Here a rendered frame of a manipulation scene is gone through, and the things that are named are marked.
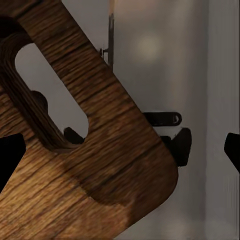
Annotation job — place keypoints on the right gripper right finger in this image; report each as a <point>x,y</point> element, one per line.
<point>232,149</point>

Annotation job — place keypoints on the cutting board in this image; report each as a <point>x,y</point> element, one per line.
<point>121,172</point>

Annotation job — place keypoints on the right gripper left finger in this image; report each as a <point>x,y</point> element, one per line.
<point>12,150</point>

